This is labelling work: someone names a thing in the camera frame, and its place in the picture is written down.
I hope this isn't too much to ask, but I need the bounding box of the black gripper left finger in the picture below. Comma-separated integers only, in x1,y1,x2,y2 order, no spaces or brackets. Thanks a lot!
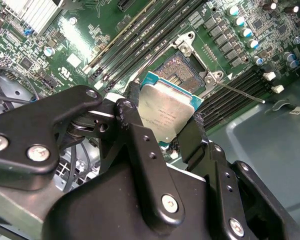
0,81,187,230

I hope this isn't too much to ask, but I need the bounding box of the silver CPU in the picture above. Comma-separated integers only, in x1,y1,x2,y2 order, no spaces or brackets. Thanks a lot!
137,71,205,145

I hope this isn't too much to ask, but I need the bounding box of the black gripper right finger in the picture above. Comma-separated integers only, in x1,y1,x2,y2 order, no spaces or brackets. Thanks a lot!
176,116,300,240

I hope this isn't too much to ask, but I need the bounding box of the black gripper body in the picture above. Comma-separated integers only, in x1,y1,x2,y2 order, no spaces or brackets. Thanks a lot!
43,162,226,240

